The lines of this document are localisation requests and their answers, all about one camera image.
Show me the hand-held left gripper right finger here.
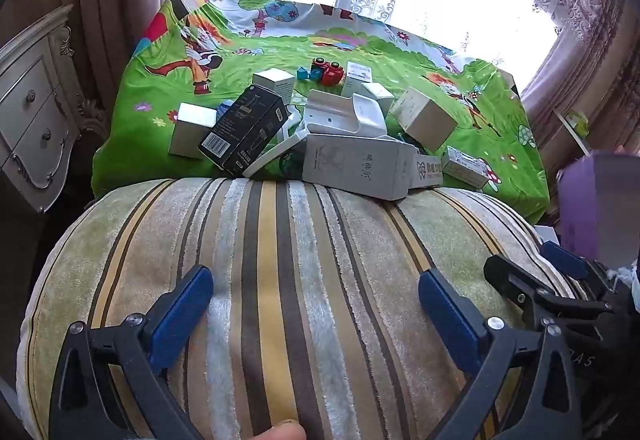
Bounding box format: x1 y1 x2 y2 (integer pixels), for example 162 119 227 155
419 267 586 440

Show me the flat white box lid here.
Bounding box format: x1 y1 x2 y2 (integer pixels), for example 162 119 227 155
242 127 311 179

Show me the white plastic holder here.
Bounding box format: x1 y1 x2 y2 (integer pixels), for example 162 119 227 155
305 89 388 139

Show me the long white printed box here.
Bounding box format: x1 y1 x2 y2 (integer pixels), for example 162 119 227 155
301 134 417 201

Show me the white carved nightstand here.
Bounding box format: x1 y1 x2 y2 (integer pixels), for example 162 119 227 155
0 5 108 213

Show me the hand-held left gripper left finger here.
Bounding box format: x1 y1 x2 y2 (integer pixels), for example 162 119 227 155
47 265 215 440

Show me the black barcode box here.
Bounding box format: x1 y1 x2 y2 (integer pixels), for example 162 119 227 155
199 87 289 177

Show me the silver white square box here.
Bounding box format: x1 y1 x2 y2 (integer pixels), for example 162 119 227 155
169 102 219 161

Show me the red toy truck teal scoop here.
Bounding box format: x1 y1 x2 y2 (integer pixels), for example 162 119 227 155
295 57 347 87

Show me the person's left hand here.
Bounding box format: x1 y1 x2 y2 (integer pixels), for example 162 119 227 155
252 421 307 440

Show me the white medicine box red figure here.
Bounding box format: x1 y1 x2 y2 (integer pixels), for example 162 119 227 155
441 146 489 189

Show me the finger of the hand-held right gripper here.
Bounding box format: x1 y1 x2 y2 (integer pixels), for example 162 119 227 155
484 255 613 327
542 241 621 301

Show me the purple cardboard box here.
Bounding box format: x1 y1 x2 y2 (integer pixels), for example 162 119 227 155
557 152 640 261

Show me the striped plush cushion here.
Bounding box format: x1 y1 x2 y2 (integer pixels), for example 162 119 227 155
17 177 588 440

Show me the white box embossed logo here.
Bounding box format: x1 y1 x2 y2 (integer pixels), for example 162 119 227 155
360 82 396 117

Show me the white medicine box pink print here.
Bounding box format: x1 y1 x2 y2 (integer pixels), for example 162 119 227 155
346 61 374 86

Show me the green cartoon printed bedsheet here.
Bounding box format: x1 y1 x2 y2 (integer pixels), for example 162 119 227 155
91 0 551 216

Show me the white box with grey logo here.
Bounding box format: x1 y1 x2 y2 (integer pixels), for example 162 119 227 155
409 152 446 189

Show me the white wall shelf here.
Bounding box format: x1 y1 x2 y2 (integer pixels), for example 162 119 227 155
556 110 595 157

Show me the small white box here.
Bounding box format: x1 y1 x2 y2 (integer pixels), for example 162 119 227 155
252 68 297 104

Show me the white cube box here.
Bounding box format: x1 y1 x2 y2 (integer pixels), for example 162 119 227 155
389 86 459 152

